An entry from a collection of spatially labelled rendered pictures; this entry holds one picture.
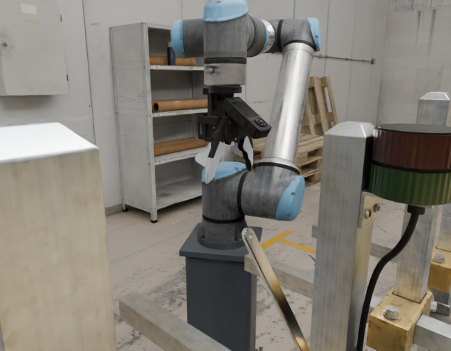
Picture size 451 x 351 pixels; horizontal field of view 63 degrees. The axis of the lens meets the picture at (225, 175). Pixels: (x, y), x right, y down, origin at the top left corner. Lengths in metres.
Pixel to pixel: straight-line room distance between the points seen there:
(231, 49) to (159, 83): 2.81
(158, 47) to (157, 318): 3.20
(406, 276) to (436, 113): 0.23
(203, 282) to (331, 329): 0.98
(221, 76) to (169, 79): 2.88
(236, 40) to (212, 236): 0.70
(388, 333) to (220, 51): 0.56
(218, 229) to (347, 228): 0.96
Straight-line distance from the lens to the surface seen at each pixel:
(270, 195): 1.16
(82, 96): 3.15
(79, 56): 3.16
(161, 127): 3.59
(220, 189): 1.21
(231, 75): 0.78
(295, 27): 1.43
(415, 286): 0.61
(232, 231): 1.26
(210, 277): 1.30
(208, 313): 1.38
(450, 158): 0.29
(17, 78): 2.71
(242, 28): 0.80
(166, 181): 3.72
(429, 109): 0.54
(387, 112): 8.57
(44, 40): 2.79
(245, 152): 0.85
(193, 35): 0.94
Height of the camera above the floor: 1.16
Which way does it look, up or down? 15 degrees down
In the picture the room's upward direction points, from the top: straight up
